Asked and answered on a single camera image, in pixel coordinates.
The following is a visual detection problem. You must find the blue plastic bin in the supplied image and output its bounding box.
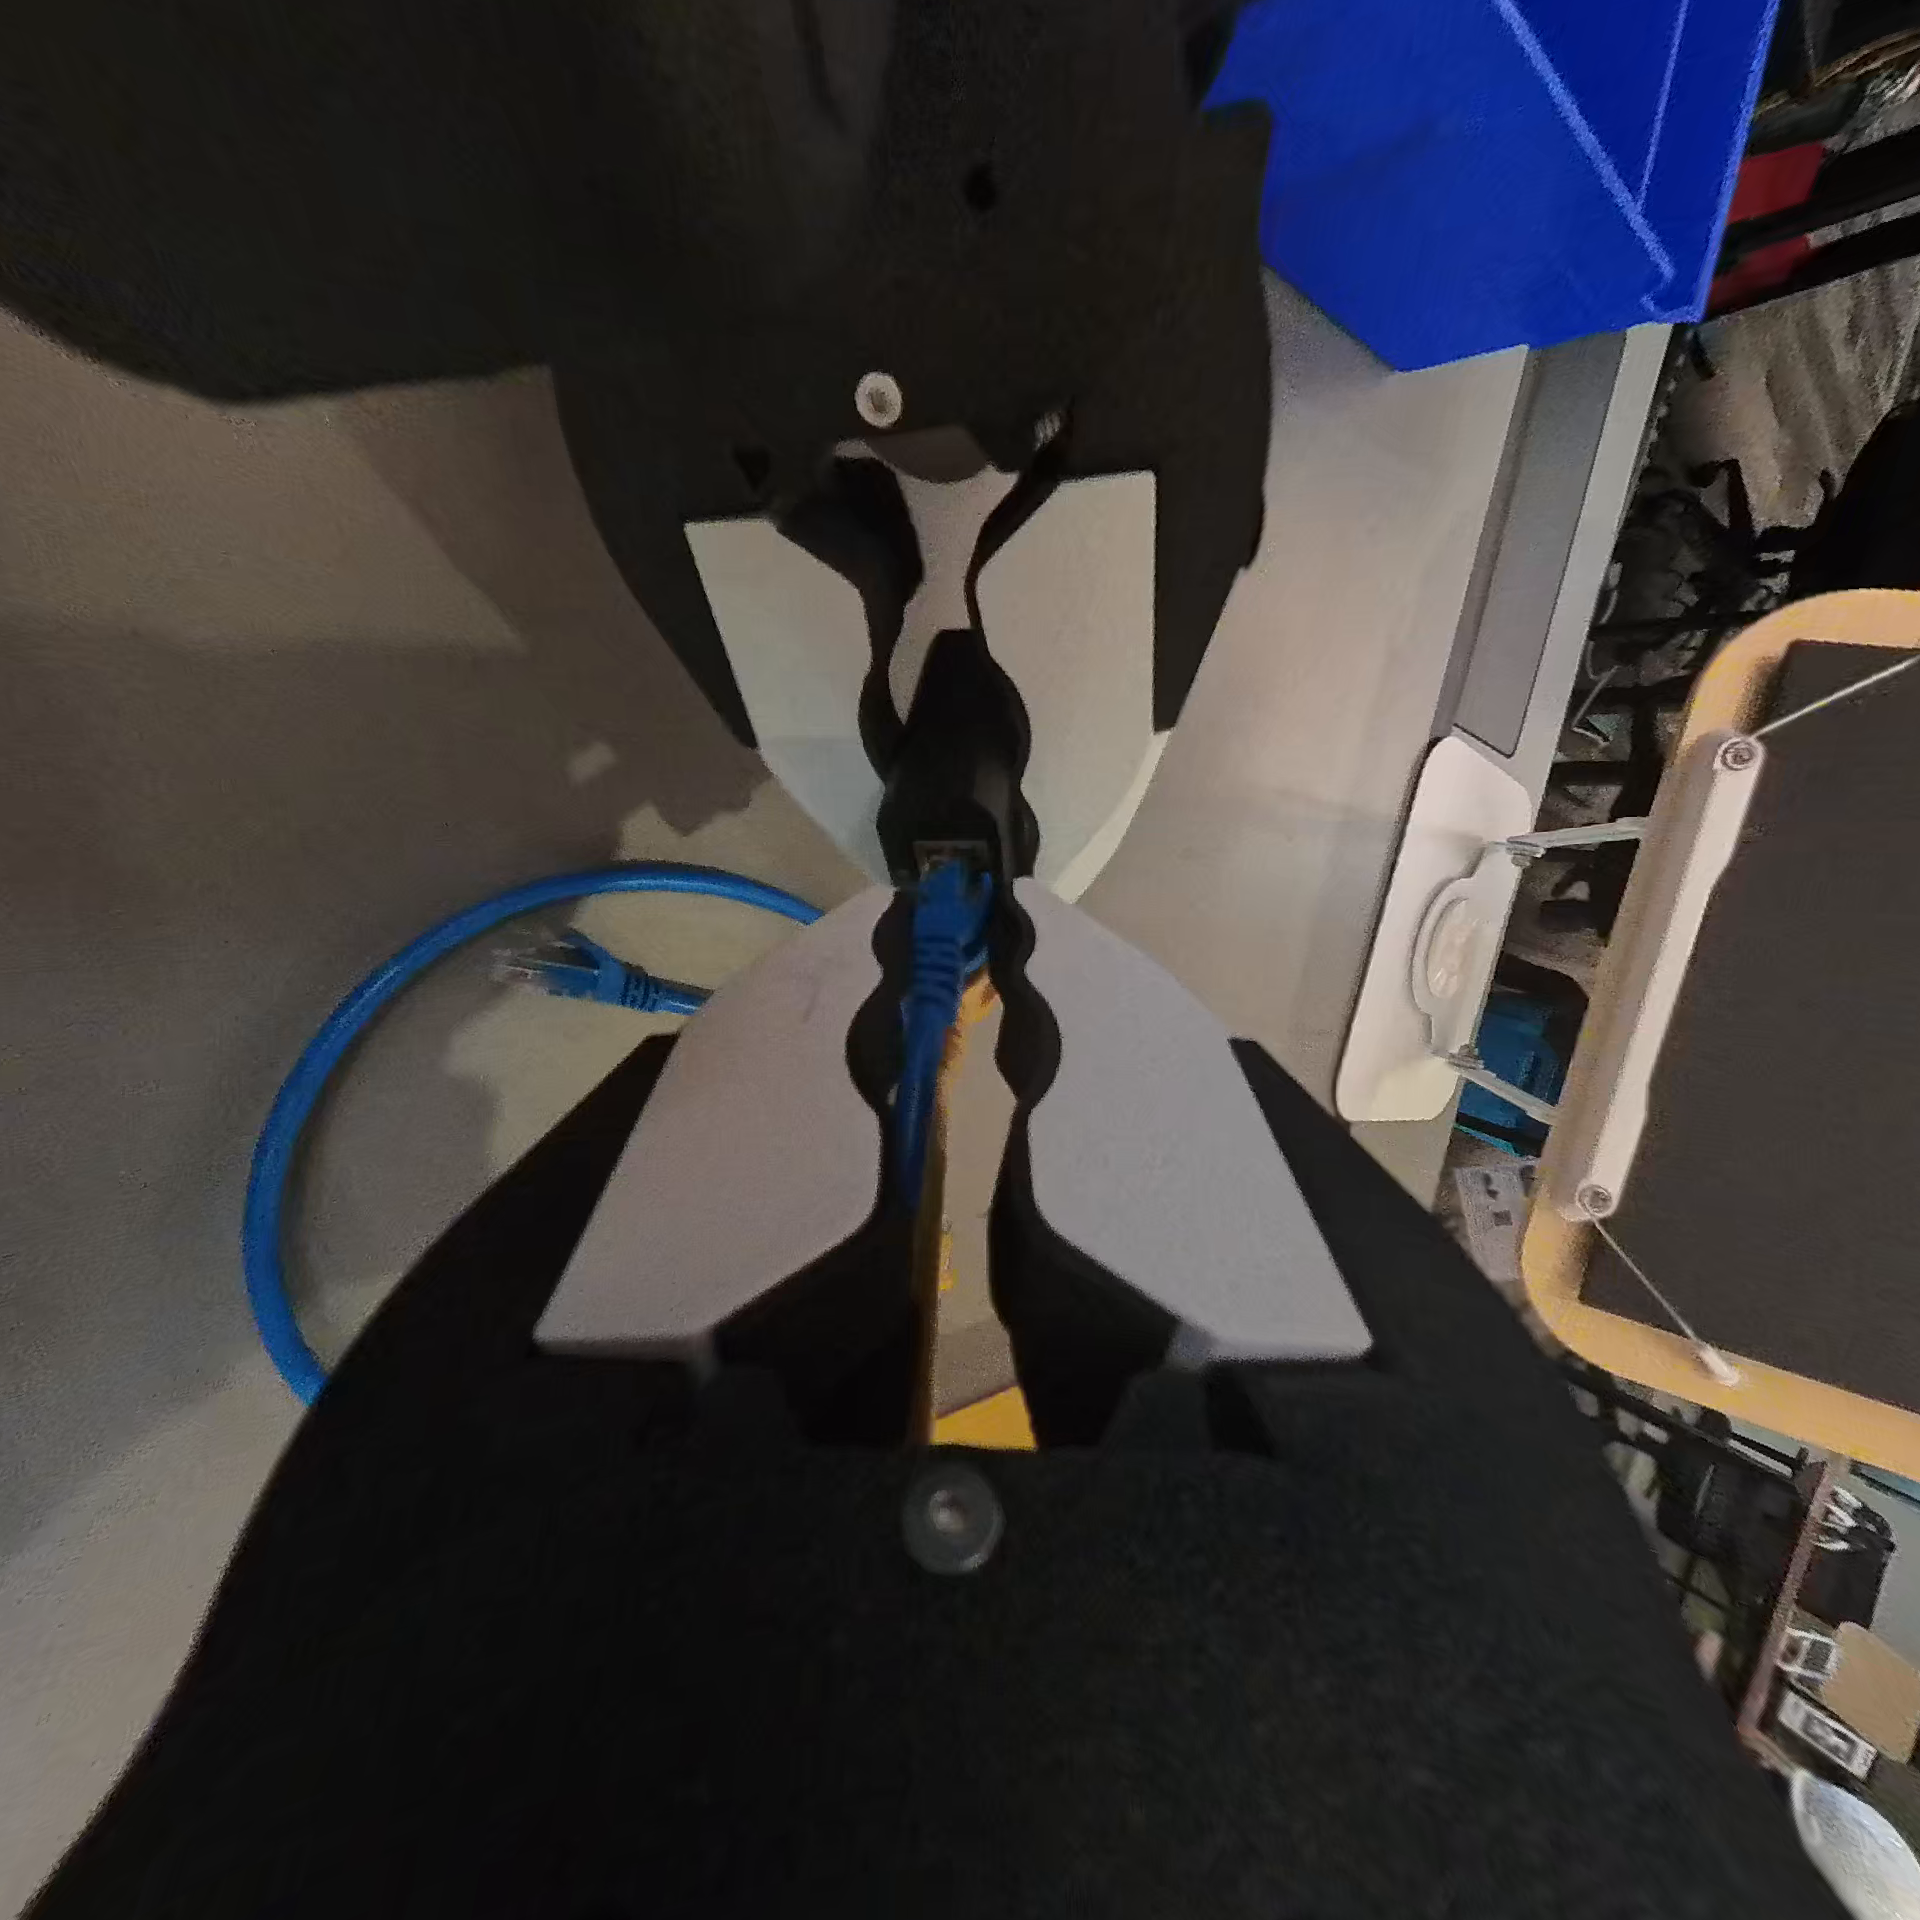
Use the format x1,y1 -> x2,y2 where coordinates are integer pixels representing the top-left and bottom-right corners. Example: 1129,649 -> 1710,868
1201,0 -> 1778,371

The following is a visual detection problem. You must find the black ethernet port adapter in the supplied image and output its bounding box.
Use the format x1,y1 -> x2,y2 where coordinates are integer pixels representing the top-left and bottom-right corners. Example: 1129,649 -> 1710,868
871,624 -> 1039,887

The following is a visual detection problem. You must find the blue ethernet cable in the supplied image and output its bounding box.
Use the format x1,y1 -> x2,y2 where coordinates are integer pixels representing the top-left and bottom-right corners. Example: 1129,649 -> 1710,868
246,840 -> 1008,1411

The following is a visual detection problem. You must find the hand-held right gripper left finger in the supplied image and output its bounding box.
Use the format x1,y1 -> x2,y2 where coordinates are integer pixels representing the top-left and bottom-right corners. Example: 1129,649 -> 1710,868
534,887 -> 962,1447

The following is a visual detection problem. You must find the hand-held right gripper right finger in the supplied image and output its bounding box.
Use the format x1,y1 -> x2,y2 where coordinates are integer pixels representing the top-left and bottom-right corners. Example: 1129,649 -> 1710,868
990,887 -> 1377,1447

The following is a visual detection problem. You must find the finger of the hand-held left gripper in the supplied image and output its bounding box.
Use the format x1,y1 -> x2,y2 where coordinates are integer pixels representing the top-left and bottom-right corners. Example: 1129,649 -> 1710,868
990,455 -> 1173,901
684,495 -> 919,871

